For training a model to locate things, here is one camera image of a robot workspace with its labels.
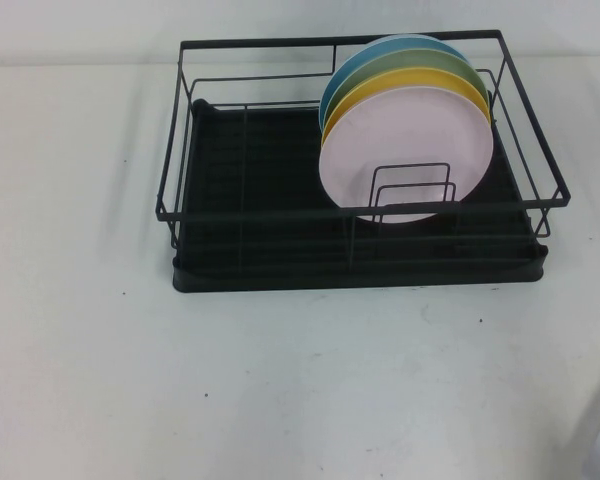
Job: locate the pink round plate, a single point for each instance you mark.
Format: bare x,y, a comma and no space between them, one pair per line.
405,135

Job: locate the blue round plate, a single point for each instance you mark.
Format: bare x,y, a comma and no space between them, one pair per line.
360,60

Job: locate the yellow round plate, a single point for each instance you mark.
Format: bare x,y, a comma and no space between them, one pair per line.
405,80

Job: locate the green round plate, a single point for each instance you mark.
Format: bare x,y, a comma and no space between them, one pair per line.
415,59

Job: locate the black plastic drip tray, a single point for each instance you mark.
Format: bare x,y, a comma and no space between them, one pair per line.
330,286

